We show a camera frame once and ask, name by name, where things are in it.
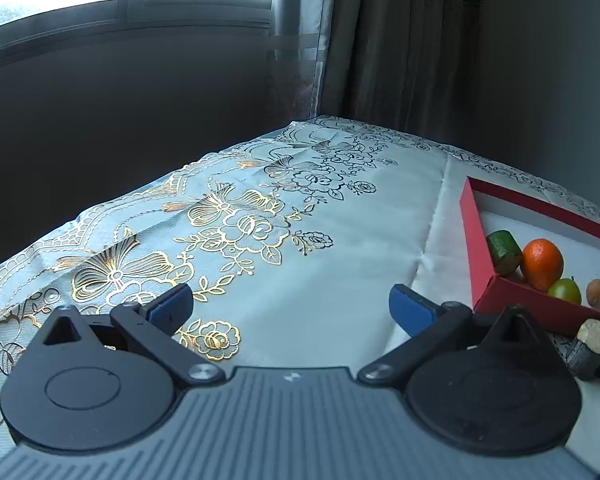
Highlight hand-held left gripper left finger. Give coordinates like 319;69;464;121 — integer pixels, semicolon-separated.
40;282;227;388

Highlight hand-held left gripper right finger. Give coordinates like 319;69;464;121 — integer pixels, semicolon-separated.
357;284;553;387

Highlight red cardboard box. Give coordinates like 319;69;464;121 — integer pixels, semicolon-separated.
458;176;600;339

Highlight reddish orange mandarin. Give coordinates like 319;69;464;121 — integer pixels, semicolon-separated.
520;238;565;292

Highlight floral lace tablecloth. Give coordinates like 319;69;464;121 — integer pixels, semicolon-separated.
0;115;600;433

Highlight green cucumber piece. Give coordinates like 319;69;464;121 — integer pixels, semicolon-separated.
486;230;524;276

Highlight brown curtain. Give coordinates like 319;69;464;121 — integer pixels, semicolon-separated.
320;0;485;142

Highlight sheer white curtain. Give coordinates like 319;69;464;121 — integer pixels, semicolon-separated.
264;0;331;122

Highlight window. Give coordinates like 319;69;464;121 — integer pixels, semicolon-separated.
0;0;277;77

